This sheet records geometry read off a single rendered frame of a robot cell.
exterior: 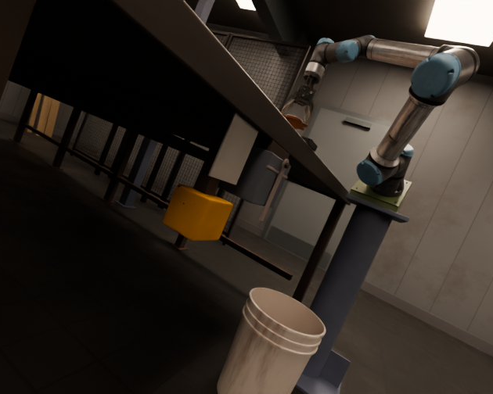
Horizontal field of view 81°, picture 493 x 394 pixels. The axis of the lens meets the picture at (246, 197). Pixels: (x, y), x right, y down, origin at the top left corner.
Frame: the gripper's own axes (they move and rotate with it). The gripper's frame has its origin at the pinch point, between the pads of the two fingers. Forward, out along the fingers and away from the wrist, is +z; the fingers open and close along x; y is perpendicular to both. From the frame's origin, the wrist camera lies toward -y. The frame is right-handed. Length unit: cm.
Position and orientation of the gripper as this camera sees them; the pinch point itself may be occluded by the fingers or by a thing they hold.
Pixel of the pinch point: (292, 121)
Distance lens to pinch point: 130.6
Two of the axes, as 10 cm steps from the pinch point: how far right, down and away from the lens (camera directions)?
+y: -0.1, 0.7, -10.0
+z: -3.9, 9.2, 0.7
